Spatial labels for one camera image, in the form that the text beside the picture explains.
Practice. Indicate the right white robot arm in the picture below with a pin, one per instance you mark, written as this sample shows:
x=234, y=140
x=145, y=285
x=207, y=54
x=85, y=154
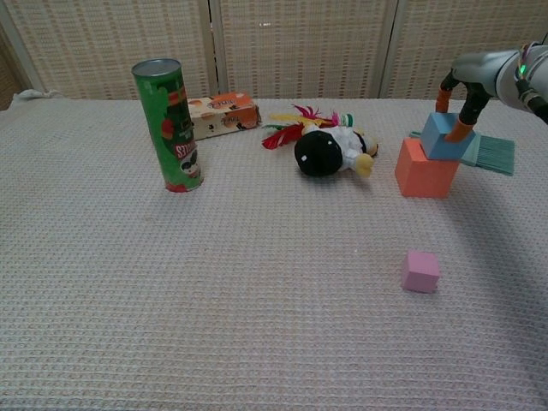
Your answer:
x=535, y=81

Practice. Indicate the orange biscuit box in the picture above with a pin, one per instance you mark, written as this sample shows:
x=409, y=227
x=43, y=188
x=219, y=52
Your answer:
x=231, y=113

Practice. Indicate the colourful feather shuttlecock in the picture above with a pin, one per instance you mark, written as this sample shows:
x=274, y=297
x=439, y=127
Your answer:
x=280, y=138

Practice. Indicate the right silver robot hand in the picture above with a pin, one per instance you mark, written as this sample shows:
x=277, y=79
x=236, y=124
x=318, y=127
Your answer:
x=481, y=68

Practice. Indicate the small pink foam cube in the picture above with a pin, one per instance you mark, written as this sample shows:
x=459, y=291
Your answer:
x=421, y=272

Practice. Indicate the large orange foam cube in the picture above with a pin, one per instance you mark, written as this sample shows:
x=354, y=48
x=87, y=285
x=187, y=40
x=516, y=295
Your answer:
x=424, y=180

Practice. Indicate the plush doll with black head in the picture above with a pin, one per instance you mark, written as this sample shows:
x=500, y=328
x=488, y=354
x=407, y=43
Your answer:
x=319, y=152

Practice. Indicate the teal hand brush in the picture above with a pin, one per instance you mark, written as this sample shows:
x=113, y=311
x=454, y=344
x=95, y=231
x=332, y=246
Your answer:
x=492, y=154

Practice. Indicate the woven bamboo folding screen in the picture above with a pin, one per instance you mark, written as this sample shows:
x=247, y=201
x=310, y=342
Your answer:
x=299, y=43

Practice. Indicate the green chips can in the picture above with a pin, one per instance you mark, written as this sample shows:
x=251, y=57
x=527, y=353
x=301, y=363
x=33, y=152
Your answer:
x=175, y=128

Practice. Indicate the beige woven tablecloth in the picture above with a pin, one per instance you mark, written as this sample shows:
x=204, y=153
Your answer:
x=257, y=278

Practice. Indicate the blue foam cube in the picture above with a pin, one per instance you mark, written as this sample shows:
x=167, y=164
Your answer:
x=438, y=145

